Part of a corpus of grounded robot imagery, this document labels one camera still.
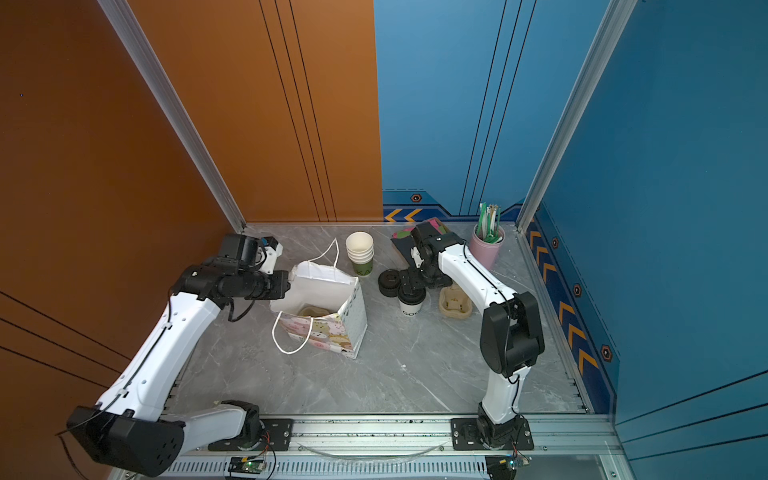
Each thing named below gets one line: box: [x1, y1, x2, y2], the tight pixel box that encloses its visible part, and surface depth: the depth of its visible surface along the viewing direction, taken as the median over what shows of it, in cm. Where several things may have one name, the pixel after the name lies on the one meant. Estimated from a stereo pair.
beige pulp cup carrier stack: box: [439, 284, 473, 319], surface depth 95 cm
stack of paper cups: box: [345, 231, 374, 277], surface depth 98 cm
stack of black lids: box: [378, 269, 401, 297], surface depth 100 cm
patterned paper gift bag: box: [270, 238, 368, 359], surface depth 79 cm
